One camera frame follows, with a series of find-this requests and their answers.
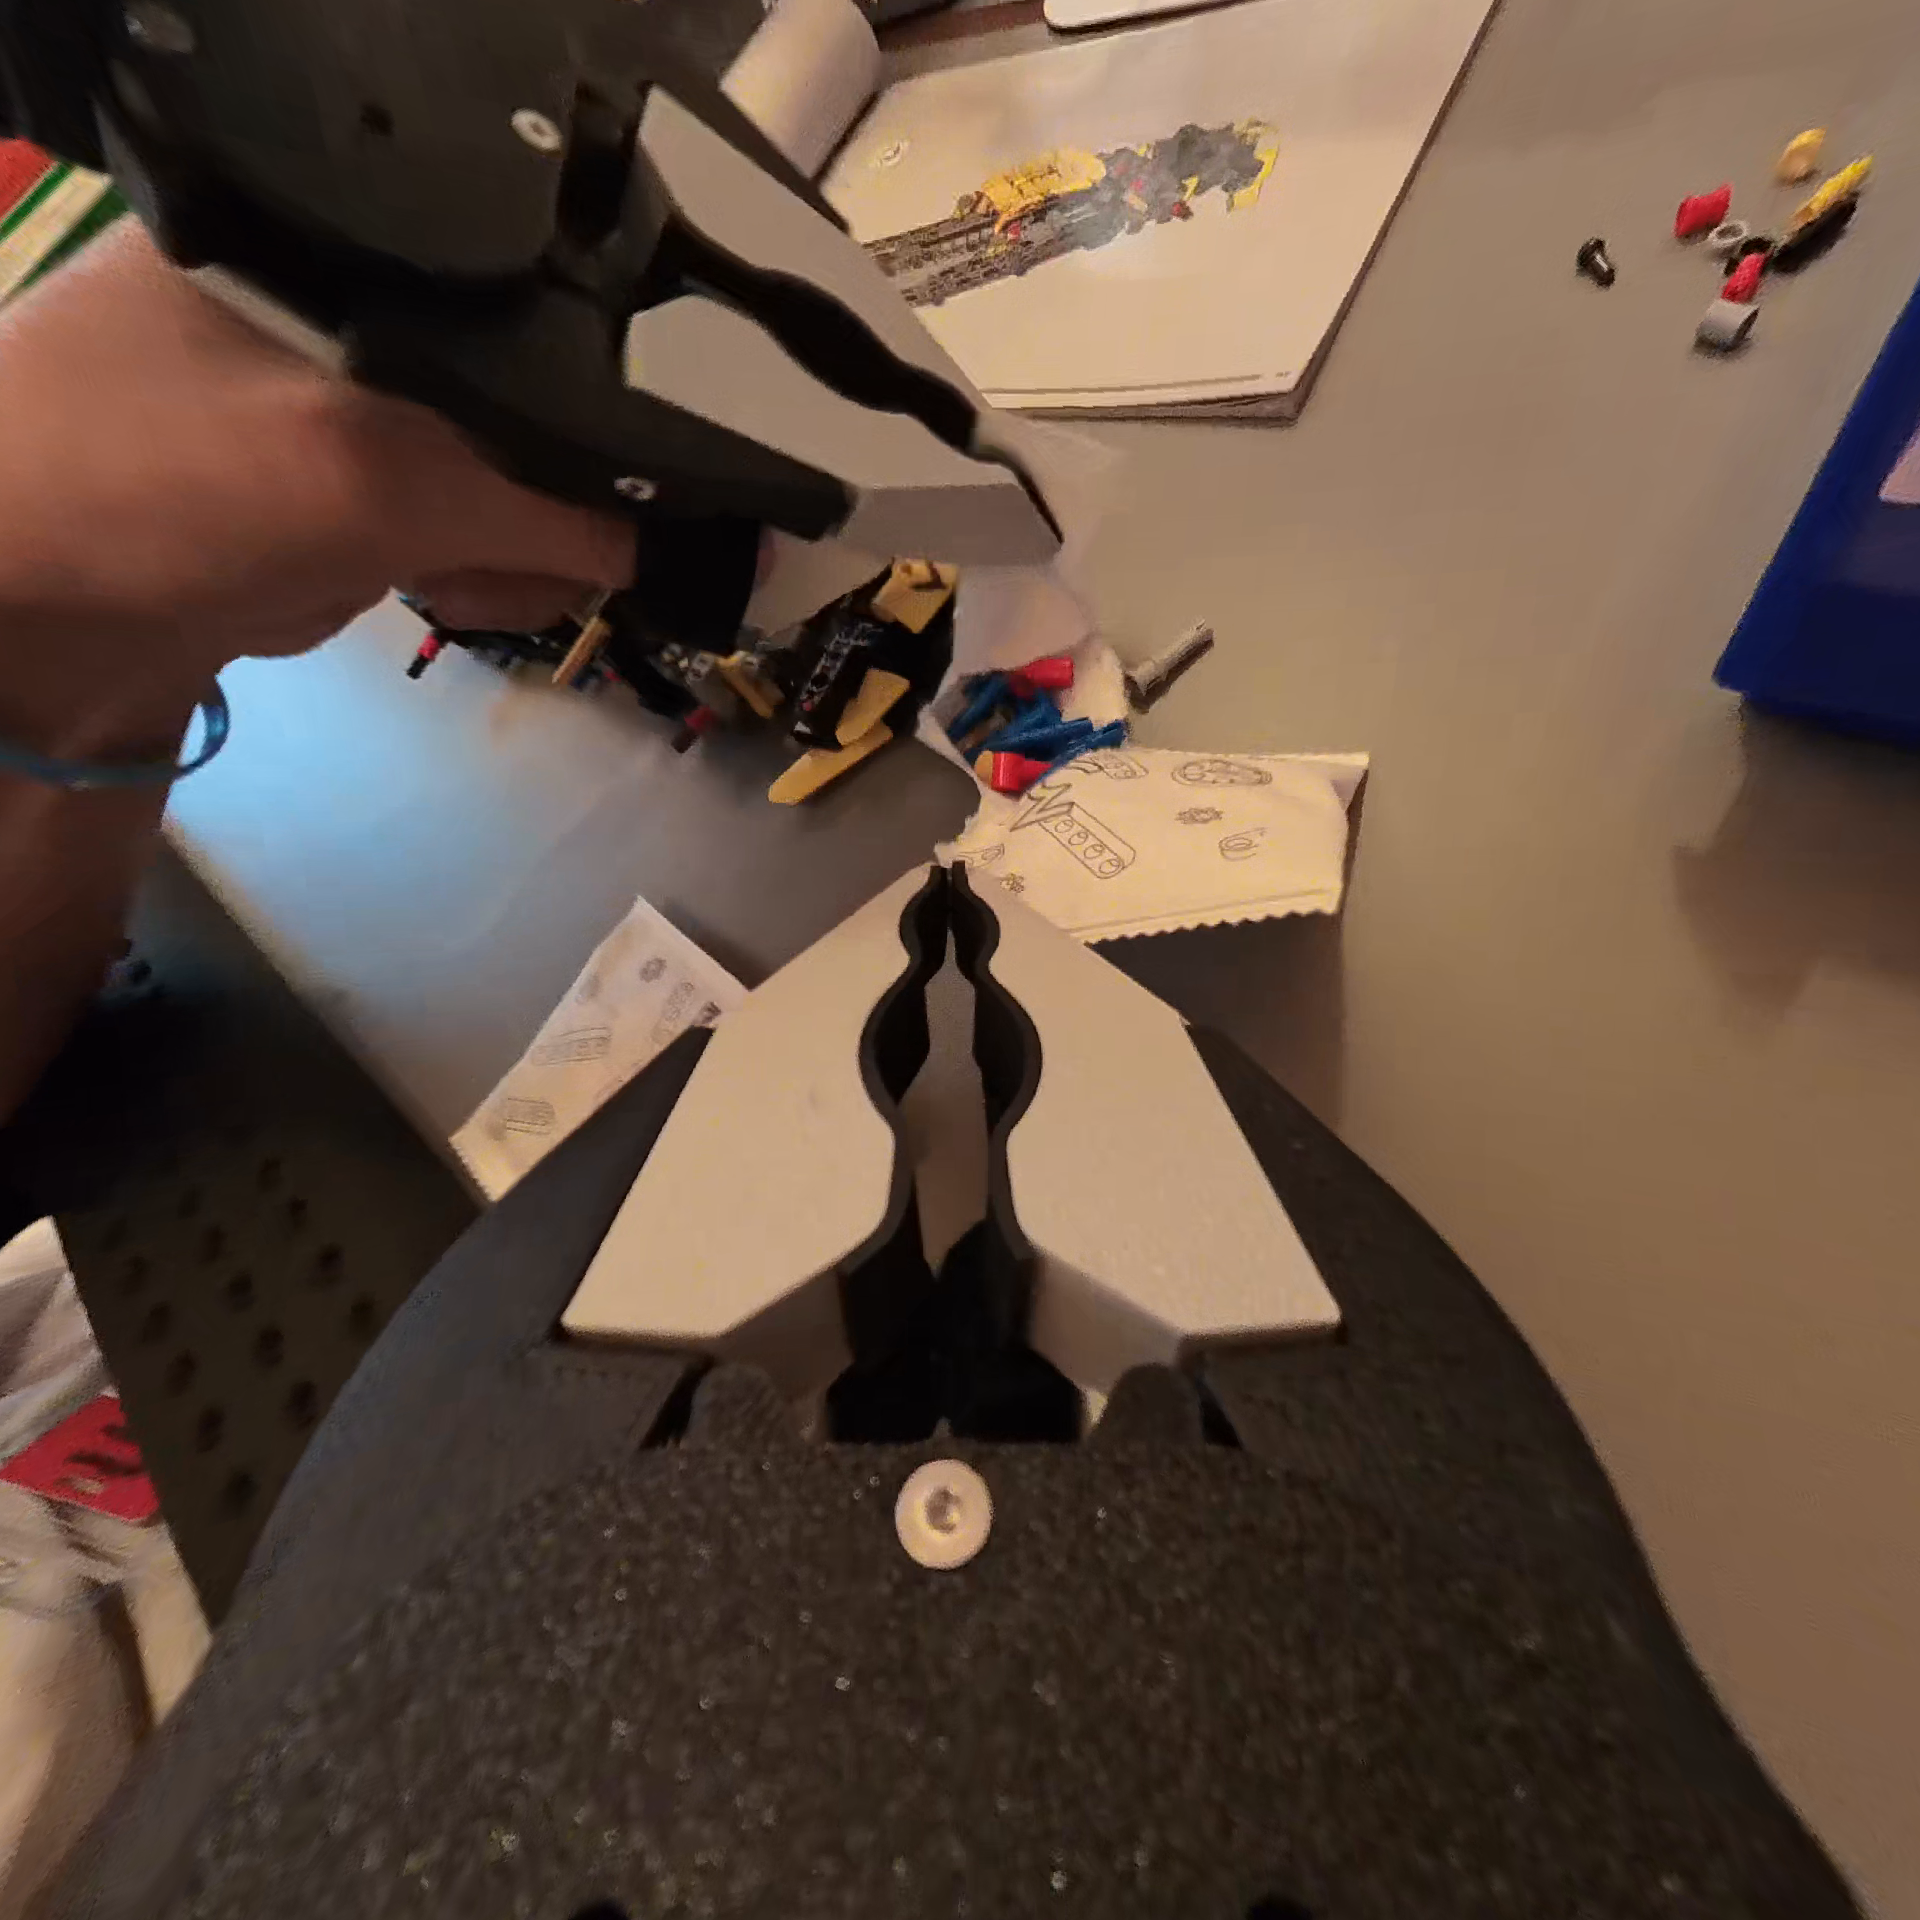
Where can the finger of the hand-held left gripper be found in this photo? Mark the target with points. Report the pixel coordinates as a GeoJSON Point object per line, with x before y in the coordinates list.
{"type": "Point", "coordinates": [751, 195]}
{"type": "Point", "coordinates": [751, 389]}

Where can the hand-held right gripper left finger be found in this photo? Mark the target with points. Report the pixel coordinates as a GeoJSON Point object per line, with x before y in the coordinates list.
{"type": "Point", "coordinates": [735, 1200]}

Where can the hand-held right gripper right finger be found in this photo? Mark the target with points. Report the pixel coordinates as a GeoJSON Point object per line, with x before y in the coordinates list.
{"type": "Point", "coordinates": [1171, 1200]}

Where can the yellow black toy brick car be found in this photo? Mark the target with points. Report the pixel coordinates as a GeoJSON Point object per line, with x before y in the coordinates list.
{"type": "Point", "coordinates": [840, 660]}

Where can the instruction booklet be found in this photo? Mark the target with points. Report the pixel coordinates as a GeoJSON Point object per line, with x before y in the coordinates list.
{"type": "Point", "coordinates": [1201, 299]}

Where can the blue plastic bin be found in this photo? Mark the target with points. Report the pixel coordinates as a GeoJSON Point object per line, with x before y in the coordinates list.
{"type": "Point", "coordinates": [1845, 570]}

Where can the grey desk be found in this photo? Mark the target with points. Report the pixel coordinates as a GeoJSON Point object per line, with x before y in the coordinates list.
{"type": "Point", "coordinates": [1501, 901]}

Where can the person's left hand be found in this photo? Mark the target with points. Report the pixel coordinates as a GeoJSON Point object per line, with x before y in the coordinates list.
{"type": "Point", "coordinates": [225, 480]}

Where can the grey axle connector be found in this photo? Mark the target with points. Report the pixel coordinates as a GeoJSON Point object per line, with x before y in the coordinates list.
{"type": "Point", "coordinates": [1171, 667]}

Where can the black perforated pad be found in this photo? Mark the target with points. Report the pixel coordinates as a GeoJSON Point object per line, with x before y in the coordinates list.
{"type": "Point", "coordinates": [225, 1276]}

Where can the grey wristband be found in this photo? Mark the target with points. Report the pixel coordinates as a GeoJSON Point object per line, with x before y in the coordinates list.
{"type": "Point", "coordinates": [150, 757]}

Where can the person's white clothing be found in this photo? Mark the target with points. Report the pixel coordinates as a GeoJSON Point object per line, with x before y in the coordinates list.
{"type": "Point", "coordinates": [61, 1651]}

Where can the small black pin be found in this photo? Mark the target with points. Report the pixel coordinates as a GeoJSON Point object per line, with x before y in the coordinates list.
{"type": "Point", "coordinates": [1593, 260]}

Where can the small red connector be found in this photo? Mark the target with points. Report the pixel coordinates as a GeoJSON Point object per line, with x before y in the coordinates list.
{"type": "Point", "coordinates": [1703, 211]}

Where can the small grey bush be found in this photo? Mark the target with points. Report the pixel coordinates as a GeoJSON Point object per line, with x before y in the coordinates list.
{"type": "Point", "coordinates": [1723, 325]}

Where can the red and black pin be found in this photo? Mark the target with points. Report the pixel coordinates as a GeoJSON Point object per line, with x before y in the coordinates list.
{"type": "Point", "coordinates": [1744, 276]}

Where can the small yellow bush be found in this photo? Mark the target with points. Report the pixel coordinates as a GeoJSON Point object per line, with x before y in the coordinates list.
{"type": "Point", "coordinates": [1800, 153]}

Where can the short yellow axle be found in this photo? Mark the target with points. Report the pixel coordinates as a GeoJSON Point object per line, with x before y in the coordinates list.
{"type": "Point", "coordinates": [1838, 187]}

